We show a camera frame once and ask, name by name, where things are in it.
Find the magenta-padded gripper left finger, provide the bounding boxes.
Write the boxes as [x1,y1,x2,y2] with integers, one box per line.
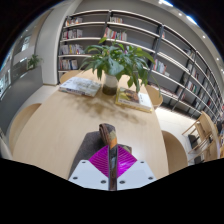
[68,144,111,191]

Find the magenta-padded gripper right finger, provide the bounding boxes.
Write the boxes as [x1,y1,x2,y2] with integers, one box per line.
[116,145,158,191]

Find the zigzag-patterned grey towel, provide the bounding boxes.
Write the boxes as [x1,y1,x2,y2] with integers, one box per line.
[68,122,133,191]

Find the round-backed wooden chair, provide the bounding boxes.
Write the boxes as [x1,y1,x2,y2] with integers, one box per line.
[59,69,83,84]
[8,102,43,154]
[145,84,164,110]
[161,129,189,175]

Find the yellow-covered book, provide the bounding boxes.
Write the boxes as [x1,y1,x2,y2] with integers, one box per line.
[115,87,154,113]

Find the white-covered book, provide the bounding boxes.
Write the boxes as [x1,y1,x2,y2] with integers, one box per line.
[58,76,102,98]

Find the grey partition counter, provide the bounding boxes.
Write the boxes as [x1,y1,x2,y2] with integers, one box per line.
[0,66,44,134]

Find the green plant in white pot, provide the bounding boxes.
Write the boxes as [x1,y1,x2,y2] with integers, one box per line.
[78,37,161,97]

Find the small green potted plant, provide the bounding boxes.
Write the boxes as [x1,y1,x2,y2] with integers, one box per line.
[26,53,43,70]

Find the grey shelf unit with books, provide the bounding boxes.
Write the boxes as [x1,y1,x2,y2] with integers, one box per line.
[57,9,224,124]

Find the ceiling lights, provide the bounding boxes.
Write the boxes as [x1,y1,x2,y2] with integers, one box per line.
[158,0,224,78]

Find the open-frame wooden chair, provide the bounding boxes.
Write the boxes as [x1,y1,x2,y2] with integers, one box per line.
[181,110,223,164]

